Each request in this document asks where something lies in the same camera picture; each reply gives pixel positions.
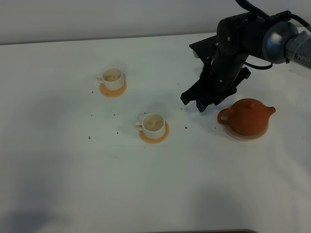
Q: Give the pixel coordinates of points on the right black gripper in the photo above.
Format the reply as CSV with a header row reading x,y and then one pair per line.
x,y
218,77

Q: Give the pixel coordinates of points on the brown clay teapot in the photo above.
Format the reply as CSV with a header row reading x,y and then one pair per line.
x,y
247,117

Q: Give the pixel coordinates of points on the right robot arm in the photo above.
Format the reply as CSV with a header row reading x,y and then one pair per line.
x,y
253,39

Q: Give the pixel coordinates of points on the beige teapot saucer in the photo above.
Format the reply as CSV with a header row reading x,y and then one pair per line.
x,y
241,137

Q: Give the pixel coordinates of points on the near white teacup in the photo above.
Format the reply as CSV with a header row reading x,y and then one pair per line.
x,y
153,126

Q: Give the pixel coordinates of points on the white teacup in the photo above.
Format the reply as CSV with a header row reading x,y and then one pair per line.
x,y
112,78
153,126

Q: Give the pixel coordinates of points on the near orange coaster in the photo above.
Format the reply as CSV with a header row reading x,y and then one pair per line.
x,y
155,141

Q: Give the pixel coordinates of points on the orange coaster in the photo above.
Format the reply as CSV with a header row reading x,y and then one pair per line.
x,y
112,94
155,141

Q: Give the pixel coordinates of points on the far white teacup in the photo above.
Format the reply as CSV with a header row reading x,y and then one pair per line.
x,y
112,78

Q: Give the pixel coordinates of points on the far orange coaster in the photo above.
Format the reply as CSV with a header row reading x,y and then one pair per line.
x,y
112,94

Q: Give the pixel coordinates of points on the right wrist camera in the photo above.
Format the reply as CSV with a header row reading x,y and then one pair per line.
x,y
205,48

